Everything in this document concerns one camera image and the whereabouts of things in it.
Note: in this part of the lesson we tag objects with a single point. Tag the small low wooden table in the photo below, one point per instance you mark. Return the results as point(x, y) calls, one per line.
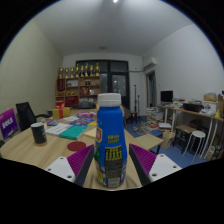
point(149, 140)

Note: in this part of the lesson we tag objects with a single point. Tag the brown paper bag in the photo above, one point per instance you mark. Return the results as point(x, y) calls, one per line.
point(168, 140)

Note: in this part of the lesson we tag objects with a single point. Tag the white open booklet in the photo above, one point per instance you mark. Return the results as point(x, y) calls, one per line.
point(58, 128)

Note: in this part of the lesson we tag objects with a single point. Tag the white round stool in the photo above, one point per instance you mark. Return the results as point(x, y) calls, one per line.
point(198, 134)

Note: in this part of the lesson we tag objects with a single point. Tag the black office chair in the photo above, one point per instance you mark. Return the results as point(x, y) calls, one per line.
point(25, 115)

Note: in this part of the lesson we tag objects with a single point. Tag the white wall air conditioner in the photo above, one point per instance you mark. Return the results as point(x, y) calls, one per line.
point(150, 63)

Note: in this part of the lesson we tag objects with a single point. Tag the pile of books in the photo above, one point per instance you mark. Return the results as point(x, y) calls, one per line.
point(151, 118)

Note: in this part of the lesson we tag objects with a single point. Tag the grey armchair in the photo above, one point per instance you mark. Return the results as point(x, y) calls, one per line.
point(126, 115)

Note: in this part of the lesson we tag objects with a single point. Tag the pale yellow paper envelope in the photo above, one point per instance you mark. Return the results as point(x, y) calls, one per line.
point(90, 133)

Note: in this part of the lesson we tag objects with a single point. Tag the black floor stand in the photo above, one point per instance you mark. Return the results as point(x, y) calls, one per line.
point(135, 100)

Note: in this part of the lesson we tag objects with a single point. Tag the teal book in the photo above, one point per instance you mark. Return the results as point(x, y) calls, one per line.
point(72, 132)

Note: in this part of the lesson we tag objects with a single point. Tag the wooden stool black legs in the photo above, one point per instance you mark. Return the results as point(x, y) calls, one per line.
point(184, 128)

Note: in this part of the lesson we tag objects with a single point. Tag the long wooden side desk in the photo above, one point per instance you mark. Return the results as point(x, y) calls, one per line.
point(200, 115)

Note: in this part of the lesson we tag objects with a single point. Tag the blue drink bottle white cap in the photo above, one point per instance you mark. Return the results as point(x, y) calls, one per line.
point(110, 140)

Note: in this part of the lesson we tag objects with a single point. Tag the colourful blue book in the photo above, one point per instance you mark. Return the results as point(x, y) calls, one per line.
point(50, 122)

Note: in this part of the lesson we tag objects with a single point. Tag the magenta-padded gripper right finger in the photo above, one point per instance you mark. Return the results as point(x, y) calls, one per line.
point(163, 165)

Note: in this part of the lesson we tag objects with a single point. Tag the cardboard box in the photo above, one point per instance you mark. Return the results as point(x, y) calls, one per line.
point(210, 97)

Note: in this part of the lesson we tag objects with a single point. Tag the yellow gift box red ribbon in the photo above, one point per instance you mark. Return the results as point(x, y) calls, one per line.
point(61, 112)

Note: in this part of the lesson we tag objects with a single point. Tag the black computer monitor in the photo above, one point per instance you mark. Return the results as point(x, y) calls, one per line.
point(167, 96)

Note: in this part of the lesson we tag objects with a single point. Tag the black printer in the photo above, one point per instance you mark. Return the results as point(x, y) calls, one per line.
point(192, 107)

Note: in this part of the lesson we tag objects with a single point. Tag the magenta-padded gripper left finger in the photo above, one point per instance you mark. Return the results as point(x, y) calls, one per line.
point(62, 167)

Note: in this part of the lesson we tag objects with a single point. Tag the flat round red coaster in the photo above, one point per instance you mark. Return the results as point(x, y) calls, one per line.
point(76, 146)

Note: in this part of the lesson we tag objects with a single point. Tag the wooden shelf unit with trophies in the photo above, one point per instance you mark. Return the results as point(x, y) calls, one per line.
point(76, 88)

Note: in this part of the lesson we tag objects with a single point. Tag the dark mug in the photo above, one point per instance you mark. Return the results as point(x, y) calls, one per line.
point(39, 134)

